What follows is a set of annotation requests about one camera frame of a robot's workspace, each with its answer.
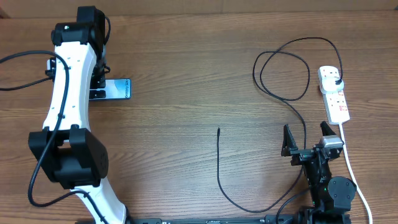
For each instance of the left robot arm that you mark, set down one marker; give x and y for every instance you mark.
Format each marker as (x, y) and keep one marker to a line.
(65, 148)

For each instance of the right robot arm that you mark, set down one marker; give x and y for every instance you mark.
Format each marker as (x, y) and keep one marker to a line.
(331, 196)

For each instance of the white charger adapter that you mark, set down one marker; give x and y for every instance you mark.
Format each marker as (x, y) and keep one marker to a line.
(330, 85)

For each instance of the blue smartphone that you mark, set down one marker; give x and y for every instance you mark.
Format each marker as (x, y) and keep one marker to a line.
(118, 89)

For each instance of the white power strip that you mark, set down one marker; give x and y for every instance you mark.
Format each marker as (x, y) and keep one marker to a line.
(335, 103)

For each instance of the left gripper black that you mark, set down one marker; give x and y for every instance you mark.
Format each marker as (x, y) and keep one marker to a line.
(99, 82)

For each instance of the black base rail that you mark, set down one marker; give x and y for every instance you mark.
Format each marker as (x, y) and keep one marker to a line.
(268, 219)

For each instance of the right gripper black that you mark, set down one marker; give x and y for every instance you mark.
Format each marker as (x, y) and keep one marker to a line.
(300, 154)

